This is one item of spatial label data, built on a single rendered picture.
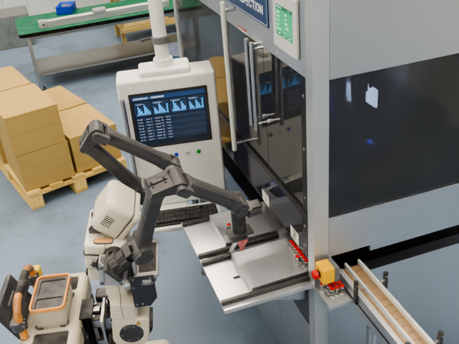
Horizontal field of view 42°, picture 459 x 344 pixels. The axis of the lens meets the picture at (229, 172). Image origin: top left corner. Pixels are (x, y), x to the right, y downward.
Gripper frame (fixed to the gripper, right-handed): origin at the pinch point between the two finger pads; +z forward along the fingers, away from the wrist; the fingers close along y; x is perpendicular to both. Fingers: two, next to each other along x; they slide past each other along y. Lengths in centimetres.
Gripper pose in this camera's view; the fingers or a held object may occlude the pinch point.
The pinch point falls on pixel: (241, 248)
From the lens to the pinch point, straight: 248.1
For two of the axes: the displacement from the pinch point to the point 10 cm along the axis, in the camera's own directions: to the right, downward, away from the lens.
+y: 9.4, -2.4, 2.5
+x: -3.3, -4.5, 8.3
